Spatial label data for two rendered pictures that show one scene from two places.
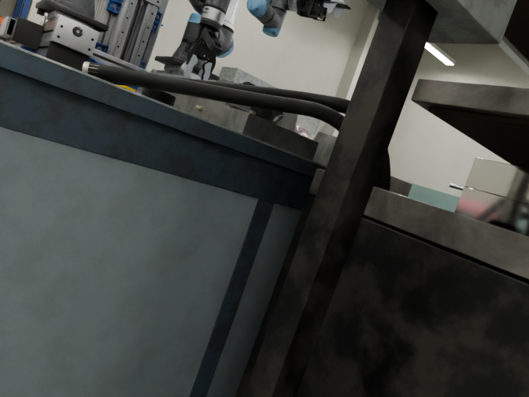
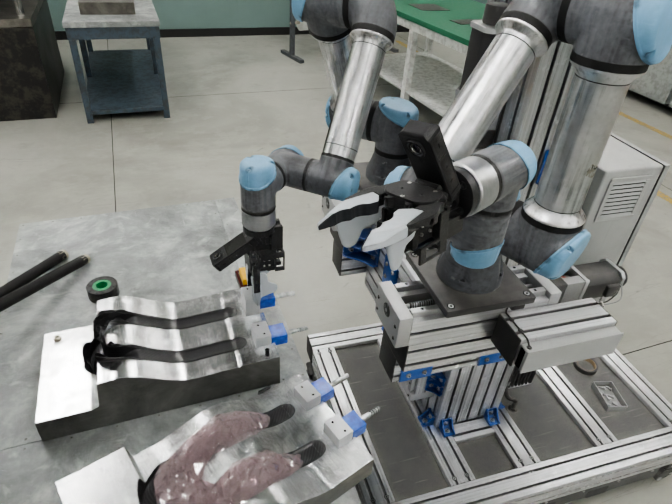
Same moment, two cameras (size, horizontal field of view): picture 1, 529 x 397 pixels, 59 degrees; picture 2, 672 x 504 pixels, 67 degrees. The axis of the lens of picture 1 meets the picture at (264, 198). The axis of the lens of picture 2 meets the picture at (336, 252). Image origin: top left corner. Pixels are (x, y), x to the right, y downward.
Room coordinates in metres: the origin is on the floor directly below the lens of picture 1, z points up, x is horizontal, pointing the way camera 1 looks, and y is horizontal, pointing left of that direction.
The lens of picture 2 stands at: (2.04, -0.50, 1.76)
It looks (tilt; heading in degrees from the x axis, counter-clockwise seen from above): 36 degrees down; 107
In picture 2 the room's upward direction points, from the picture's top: 4 degrees clockwise
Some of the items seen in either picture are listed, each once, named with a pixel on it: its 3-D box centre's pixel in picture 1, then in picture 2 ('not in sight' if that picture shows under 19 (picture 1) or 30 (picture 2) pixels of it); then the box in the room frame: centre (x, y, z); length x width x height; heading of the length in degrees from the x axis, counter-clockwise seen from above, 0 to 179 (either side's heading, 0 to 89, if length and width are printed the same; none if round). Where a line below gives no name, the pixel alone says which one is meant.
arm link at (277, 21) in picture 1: (271, 20); (471, 225); (2.04, 0.22, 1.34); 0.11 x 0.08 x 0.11; 152
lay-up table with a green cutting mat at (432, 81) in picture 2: not in sight; (452, 59); (1.51, 4.51, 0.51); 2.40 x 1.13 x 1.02; 134
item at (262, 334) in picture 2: not in sight; (281, 333); (1.68, 0.29, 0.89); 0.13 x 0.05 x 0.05; 40
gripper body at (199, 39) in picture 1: (203, 41); (262, 245); (1.60, 0.37, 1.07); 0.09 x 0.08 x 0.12; 40
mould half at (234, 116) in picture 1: (236, 113); (160, 347); (1.44, 0.17, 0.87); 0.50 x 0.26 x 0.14; 40
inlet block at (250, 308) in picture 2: not in sight; (269, 297); (1.61, 0.38, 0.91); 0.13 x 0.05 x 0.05; 40
